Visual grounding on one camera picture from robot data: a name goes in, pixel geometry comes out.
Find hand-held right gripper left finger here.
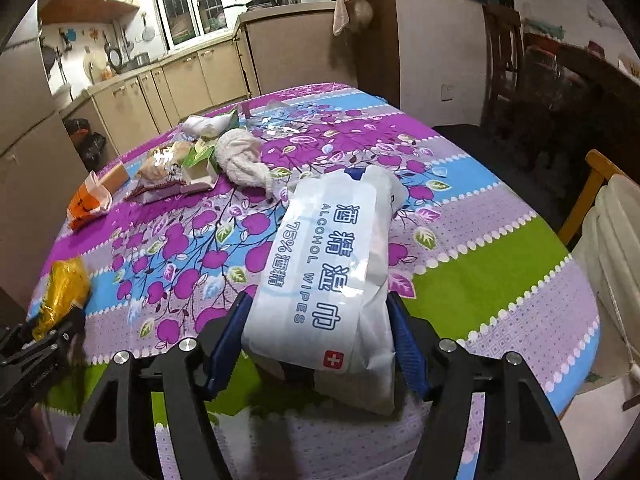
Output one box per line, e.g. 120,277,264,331
60,290,256,480

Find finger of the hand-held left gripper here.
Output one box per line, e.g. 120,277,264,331
0,310,86,363

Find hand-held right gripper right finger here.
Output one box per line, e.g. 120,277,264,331
386,290,581,480

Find yellow wrapper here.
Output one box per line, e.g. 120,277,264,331
31,257,92,341

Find white wet wipes packet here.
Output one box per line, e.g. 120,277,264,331
240,165,411,416

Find bread snack packet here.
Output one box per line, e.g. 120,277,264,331
125,140,193,201

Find table with floral striped cloth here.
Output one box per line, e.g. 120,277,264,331
27,82,601,480

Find orange and white packet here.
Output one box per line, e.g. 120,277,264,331
66,171,113,231

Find beige refrigerator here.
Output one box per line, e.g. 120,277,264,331
0,0,103,301

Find green carton box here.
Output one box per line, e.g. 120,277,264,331
180,137,221,196

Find white crumpled cloth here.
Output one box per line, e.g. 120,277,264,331
215,129,273,196

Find black plastic bag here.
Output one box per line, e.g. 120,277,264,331
65,117,107,171

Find dark cloth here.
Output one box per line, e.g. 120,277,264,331
430,100,591,221

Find white crumpled wrapper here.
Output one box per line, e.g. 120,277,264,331
180,110,241,138

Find white plastic bucket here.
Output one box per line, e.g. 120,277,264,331
570,175,640,416

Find yellow wooden chair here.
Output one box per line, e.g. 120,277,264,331
557,149,631,248

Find clear plastic film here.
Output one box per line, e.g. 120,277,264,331
245,100,301,131

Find round white board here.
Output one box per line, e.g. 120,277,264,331
82,47,112,83

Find beige kitchen base cabinets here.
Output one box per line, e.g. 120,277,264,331
62,2,361,156

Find steel cooking pot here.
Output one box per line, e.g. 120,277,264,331
120,52,151,72

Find dark wooden chair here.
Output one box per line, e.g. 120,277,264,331
480,2,526,126

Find dark wooden sideboard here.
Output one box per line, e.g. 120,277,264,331
522,32,640,171

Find red basket with plants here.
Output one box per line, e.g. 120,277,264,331
525,17,563,53

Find kitchen window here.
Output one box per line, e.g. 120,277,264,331
150,0,236,51

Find wall cabinet with handles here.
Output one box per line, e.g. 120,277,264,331
39,0,141,25

